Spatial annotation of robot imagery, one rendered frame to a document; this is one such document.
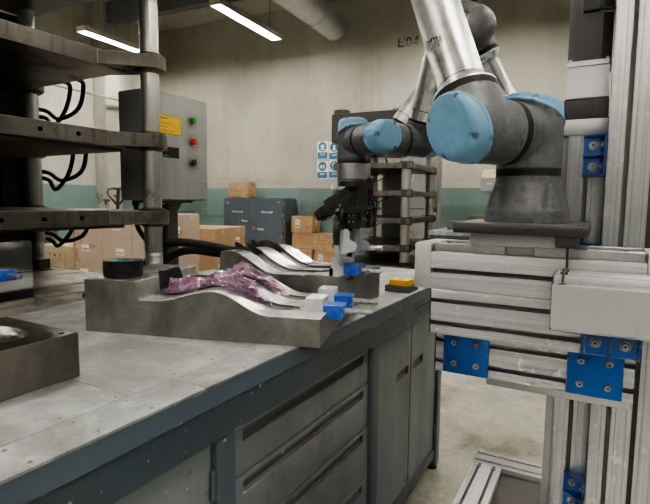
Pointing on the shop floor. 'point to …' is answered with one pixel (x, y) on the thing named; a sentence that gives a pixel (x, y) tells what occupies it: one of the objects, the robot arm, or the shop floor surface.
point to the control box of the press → (183, 192)
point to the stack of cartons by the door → (311, 239)
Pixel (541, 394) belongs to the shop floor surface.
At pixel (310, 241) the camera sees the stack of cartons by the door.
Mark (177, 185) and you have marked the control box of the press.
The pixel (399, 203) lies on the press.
